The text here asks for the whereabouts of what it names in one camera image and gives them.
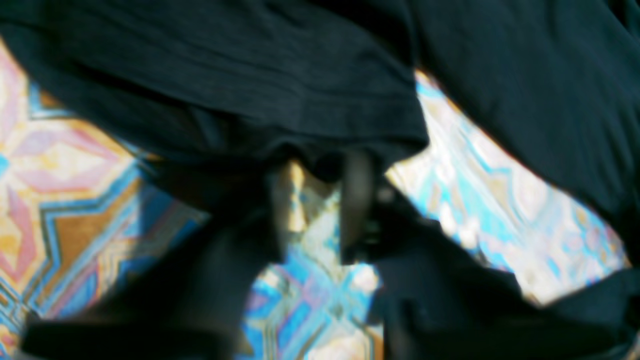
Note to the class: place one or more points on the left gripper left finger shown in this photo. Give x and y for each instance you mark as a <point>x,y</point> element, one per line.
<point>189,305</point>

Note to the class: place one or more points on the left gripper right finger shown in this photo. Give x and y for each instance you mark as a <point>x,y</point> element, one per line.
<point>439,303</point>

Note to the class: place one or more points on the black t-shirt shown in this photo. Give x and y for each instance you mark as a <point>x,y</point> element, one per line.
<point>240,84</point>

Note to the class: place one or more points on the patterned tablecloth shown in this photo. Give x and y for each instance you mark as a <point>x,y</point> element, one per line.
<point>77,217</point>

